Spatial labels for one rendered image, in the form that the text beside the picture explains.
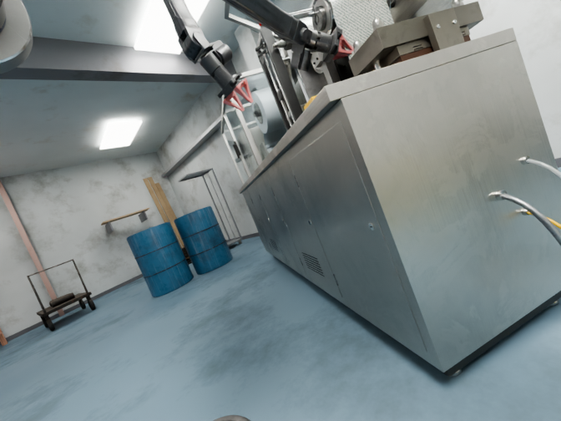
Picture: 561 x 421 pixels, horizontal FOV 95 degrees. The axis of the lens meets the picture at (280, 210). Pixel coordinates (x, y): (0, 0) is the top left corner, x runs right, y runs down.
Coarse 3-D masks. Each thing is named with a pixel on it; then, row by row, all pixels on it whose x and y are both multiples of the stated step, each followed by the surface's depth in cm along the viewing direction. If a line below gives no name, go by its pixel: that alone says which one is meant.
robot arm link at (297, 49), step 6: (306, 30) 80; (300, 36) 81; (306, 36) 82; (306, 42) 84; (294, 48) 88; (300, 48) 87; (294, 54) 89; (300, 54) 87; (306, 54) 89; (294, 60) 90; (300, 60) 89; (306, 60) 90; (294, 66) 90; (300, 66) 90; (306, 66) 91
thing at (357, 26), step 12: (360, 12) 94; (372, 12) 95; (384, 12) 96; (336, 24) 92; (348, 24) 92; (360, 24) 94; (384, 24) 96; (348, 36) 92; (360, 36) 93; (348, 48) 92
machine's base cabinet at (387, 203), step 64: (448, 64) 71; (512, 64) 76; (320, 128) 77; (384, 128) 65; (448, 128) 70; (512, 128) 76; (256, 192) 216; (320, 192) 95; (384, 192) 65; (448, 192) 70; (512, 192) 75; (320, 256) 125; (384, 256) 72; (448, 256) 69; (512, 256) 75; (384, 320) 87; (448, 320) 69; (512, 320) 74
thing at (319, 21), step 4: (316, 8) 94; (320, 8) 93; (324, 8) 93; (316, 12) 95; (320, 12) 93; (324, 12) 93; (316, 16) 96; (320, 16) 94; (324, 16) 94; (312, 20) 99; (316, 20) 97; (320, 20) 95; (324, 20) 94; (316, 24) 98; (320, 24) 96; (324, 24) 95; (316, 28) 99; (320, 28) 97; (324, 28) 97
